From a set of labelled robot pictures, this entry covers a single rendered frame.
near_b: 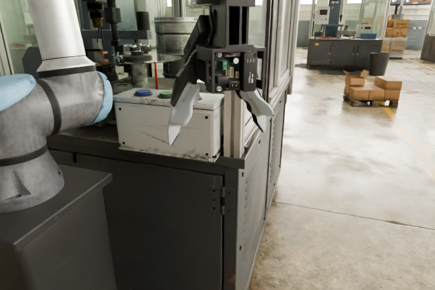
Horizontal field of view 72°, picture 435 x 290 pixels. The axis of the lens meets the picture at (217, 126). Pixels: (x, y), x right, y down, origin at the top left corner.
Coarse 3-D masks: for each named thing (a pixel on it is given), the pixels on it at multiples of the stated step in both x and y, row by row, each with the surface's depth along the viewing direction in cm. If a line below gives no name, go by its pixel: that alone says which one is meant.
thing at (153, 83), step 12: (84, 0) 110; (96, 0) 109; (96, 12) 111; (96, 24) 113; (36, 48) 104; (24, 60) 108; (36, 60) 106; (36, 72) 108; (108, 72) 123; (156, 72) 100; (156, 84) 101; (168, 84) 116; (108, 120) 103
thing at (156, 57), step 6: (126, 54) 126; (156, 54) 126; (162, 54) 126; (168, 54) 126; (96, 60) 106; (102, 60) 106; (108, 60) 106; (114, 60) 106; (120, 60) 106; (126, 60) 106; (132, 60) 106; (138, 60) 106; (144, 60) 106; (150, 60) 106; (156, 60) 106; (162, 60) 106; (168, 60) 106; (174, 60) 107
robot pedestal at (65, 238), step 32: (64, 192) 61; (96, 192) 67; (0, 224) 52; (32, 224) 52; (64, 224) 59; (96, 224) 68; (0, 256) 52; (32, 256) 52; (64, 256) 60; (96, 256) 69; (0, 288) 55; (32, 288) 53; (64, 288) 60; (96, 288) 70
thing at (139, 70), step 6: (132, 66) 112; (138, 66) 112; (144, 66) 114; (132, 72) 113; (138, 72) 113; (144, 72) 114; (132, 78) 114; (138, 78) 113; (144, 78) 115; (132, 84) 116; (138, 84) 114; (144, 84) 115
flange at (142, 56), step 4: (132, 52) 111; (136, 52) 111; (140, 52) 112; (124, 56) 110; (128, 56) 109; (132, 56) 109; (136, 56) 109; (140, 56) 109; (144, 56) 110; (148, 56) 111; (152, 56) 114
